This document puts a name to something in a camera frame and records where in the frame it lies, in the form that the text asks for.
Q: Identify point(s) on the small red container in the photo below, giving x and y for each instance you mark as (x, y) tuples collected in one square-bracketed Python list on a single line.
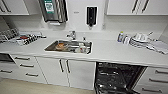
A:
[(24, 37)]

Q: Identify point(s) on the orange bowl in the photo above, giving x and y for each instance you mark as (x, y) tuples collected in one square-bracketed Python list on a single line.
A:
[(60, 45)]

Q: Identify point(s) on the white two-door base cabinet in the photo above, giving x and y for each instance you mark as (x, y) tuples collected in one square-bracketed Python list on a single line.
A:
[(76, 73)]

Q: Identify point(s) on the white mug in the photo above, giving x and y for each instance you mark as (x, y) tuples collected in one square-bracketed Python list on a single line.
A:
[(81, 49)]

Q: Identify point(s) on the small wall label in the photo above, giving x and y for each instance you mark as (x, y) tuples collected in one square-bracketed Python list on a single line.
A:
[(76, 12)]

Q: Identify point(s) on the steel sink basin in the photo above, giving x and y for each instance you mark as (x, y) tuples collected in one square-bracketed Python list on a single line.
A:
[(50, 48)]

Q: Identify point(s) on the black soap dispenser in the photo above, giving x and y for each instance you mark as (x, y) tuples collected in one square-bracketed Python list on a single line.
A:
[(91, 16)]

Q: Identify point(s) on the black built-in microwave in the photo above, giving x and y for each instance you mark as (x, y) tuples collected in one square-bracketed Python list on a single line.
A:
[(6, 58)]

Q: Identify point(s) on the stack of white plates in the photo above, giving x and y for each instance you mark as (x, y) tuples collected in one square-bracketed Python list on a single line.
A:
[(140, 40)]

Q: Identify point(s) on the small white bottle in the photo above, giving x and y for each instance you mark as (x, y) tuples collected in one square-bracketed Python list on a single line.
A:
[(126, 39)]

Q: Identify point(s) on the chrome faucet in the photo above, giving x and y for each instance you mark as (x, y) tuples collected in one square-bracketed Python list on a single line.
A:
[(71, 36)]

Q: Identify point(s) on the white drawer unit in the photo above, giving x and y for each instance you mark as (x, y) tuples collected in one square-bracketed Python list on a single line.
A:
[(155, 81), (30, 68)]

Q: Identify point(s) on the blue dish soap bottle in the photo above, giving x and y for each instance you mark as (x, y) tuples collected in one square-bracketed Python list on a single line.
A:
[(120, 36)]

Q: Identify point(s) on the steel paper towel dispenser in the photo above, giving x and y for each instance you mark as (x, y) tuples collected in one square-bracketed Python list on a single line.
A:
[(53, 10)]

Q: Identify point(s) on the white wall socket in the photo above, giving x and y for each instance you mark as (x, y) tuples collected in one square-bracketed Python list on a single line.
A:
[(103, 26)]

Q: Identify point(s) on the stainless steel dishwasher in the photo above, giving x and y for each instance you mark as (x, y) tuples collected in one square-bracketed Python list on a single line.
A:
[(138, 71)]

